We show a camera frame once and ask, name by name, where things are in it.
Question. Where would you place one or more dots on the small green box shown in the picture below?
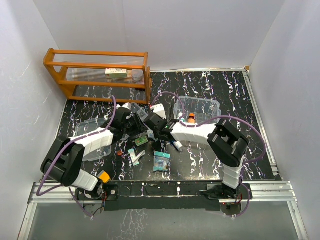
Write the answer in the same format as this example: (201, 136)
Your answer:
(141, 141)

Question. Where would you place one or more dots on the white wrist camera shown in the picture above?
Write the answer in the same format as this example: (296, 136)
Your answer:
(127, 106)
(158, 110)

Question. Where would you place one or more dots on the small clear round jar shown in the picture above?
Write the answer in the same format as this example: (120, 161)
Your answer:
(137, 75)

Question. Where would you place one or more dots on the aluminium frame rail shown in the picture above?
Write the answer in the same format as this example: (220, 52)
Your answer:
(262, 191)

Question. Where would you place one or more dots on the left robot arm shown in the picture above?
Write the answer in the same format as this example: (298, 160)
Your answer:
(64, 160)

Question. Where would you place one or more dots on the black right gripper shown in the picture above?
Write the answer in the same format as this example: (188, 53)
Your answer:
(165, 120)

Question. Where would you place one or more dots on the green white medicine box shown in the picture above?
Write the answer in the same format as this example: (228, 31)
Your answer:
(115, 73)

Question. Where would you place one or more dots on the teal bandage packet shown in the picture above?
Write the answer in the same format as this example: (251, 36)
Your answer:
(160, 161)

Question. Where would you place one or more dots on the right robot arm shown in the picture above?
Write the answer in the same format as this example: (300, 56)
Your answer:
(227, 143)

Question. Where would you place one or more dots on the brown medicine bottle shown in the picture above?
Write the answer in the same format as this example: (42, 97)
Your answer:
(191, 118)

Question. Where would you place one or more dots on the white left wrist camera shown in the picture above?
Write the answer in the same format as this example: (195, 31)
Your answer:
(127, 106)

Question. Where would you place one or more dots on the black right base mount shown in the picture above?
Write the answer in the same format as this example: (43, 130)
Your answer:
(219, 191)

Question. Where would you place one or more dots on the white blue medicine box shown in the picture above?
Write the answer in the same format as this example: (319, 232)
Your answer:
(150, 134)

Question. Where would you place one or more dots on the orange wooden shelf rack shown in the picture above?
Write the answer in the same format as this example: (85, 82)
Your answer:
(71, 70)

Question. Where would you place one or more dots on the teal white sachet strips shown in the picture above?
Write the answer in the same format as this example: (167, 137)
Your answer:
(135, 158)

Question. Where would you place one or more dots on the clear first aid box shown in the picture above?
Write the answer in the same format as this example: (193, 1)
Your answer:
(203, 109)

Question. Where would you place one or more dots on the white blue tube bottle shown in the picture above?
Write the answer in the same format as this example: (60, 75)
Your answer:
(178, 146)

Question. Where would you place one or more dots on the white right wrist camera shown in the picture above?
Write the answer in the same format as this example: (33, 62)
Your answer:
(158, 110)

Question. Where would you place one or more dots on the clear box lid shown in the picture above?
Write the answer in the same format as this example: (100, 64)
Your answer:
(94, 150)

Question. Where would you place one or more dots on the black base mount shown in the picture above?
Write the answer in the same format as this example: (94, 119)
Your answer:
(103, 192)
(219, 191)

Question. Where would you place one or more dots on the clear divider tray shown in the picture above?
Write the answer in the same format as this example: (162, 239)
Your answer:
(136, 109)

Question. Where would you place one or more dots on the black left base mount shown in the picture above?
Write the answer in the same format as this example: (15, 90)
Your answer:
(103, 192)

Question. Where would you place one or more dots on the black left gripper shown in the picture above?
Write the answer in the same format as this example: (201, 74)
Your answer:
(139, 127)

